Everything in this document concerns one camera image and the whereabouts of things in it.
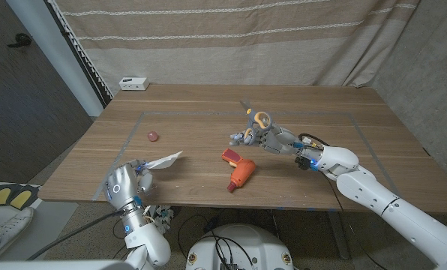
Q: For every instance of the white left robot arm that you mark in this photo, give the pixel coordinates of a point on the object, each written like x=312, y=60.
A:
x=148, y=240

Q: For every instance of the white power strip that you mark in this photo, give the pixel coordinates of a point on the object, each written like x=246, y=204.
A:
x=133, y=83

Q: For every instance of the white blue floral object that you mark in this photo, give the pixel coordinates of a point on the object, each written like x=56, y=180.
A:
x=163, y=221

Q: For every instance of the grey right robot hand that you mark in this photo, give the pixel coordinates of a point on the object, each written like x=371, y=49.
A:
x=279, y=142

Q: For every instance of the pink ball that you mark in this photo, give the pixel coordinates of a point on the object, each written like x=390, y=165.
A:
x=153, y=136

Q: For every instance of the white tissue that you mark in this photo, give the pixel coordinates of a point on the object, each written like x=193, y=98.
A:
x=165, y=162

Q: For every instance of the white robot chest rim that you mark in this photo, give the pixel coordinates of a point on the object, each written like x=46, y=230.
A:
x=58, y=265

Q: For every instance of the orange toy drill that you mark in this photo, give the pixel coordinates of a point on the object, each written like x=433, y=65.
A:
x=242, y=172

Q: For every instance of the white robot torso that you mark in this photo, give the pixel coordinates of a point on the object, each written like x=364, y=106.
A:
x=242, y=243

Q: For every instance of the orange grey scissors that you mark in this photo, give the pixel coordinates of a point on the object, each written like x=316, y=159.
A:
x=251, y=117

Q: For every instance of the grey metal table leg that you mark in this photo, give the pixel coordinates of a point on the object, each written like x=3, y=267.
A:
x=338, y=236

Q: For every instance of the yellow black foot pedal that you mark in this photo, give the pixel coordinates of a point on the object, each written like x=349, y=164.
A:
x=0, y=196
x=23, y=198

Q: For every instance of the beige striped backdrop curtain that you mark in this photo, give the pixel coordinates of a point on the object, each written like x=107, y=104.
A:
x=208, y=56

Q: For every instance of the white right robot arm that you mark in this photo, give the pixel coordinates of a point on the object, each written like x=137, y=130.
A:
x=377, y=198

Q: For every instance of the black white triangle-pattern trim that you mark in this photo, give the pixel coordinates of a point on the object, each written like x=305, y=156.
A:
x=80, y=56

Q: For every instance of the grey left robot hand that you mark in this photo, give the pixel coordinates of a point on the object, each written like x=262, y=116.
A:
x=122, y=185

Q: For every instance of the white shoe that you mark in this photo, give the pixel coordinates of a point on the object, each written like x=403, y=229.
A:
x=9, y=232

